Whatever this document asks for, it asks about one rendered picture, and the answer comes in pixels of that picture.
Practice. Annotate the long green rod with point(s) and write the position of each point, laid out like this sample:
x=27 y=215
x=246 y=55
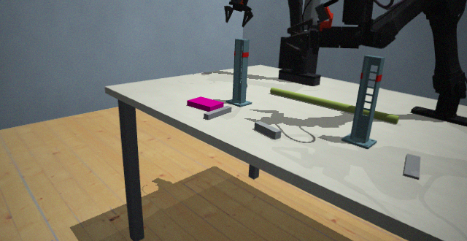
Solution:
x=327 y=103

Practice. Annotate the magenta flat block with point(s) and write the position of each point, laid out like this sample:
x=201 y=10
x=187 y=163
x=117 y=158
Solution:
x=205 y=104

